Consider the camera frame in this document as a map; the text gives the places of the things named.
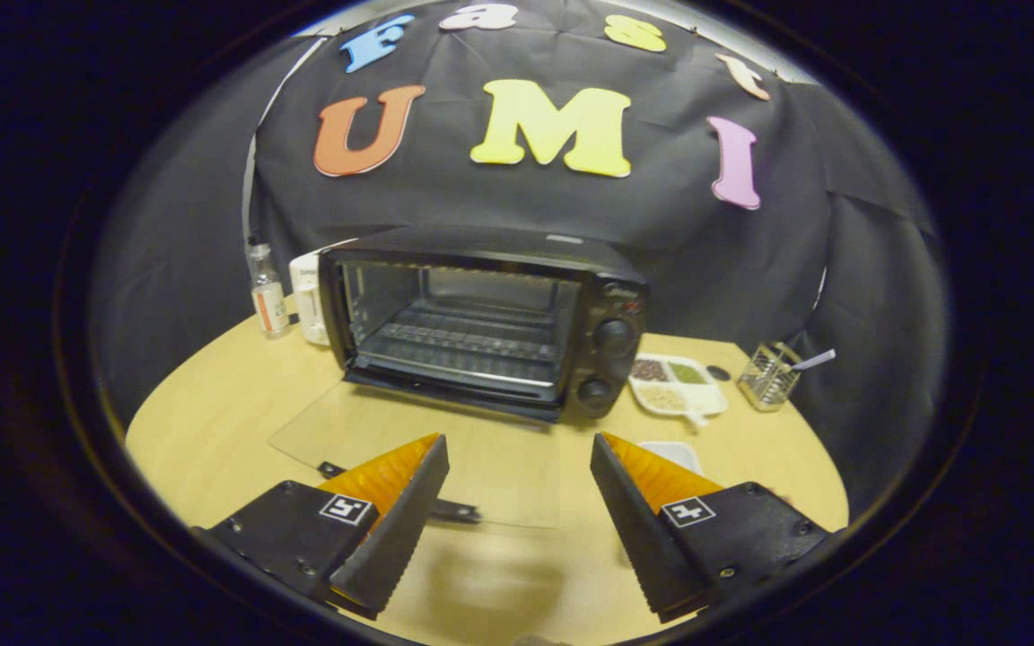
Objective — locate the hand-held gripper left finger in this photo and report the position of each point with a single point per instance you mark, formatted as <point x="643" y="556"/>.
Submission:
<point x="400" y="525"/>

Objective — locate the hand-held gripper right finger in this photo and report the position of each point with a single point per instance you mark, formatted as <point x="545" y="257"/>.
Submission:
<point x="638" y="529"/>

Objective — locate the black toaster oven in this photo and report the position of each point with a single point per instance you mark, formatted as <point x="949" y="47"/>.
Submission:
<point x="611" y="296"/>

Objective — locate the white rectangular plate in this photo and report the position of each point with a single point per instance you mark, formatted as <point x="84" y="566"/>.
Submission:
<point x="674" y="453"/>

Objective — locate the divided white grain dish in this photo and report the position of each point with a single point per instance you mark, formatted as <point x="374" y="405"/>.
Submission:
<point x="674" y="395"/>

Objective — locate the small black disc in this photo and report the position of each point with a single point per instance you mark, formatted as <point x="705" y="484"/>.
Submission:
<point x="719" y="372"/>

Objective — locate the white kitchen scale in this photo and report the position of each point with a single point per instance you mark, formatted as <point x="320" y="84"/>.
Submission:
<point x="309" y="305"/>

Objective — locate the white spoon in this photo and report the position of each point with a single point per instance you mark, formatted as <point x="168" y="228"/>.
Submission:
<point x="813" y="361"/>

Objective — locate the clear glass bottle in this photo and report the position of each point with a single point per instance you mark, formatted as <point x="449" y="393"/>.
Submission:
<point x="267" y="301"/>

